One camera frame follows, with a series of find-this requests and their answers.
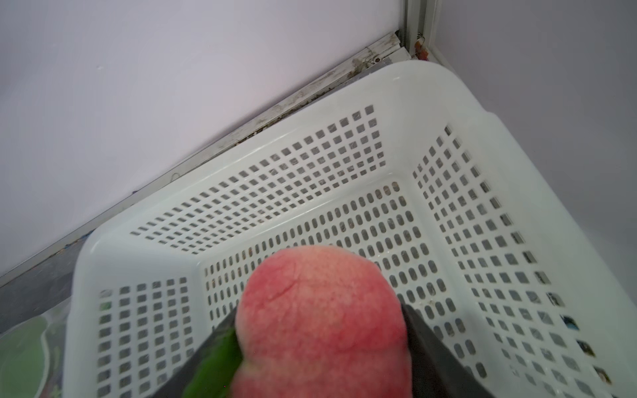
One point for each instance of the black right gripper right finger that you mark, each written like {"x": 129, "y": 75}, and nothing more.
{"x": 435, "y": 371}

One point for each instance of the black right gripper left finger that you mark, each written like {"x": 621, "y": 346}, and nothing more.
{"x": 209, "y": 372}

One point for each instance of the pink peach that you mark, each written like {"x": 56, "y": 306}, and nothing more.
{"x": 320, "y": 321}

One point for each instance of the green printed zip-top bag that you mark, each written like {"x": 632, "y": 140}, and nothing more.
{"x": 32, "y": 355}

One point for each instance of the white plastic perforated basket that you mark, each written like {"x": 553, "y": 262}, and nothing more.
{"x": 404, "y": 167}

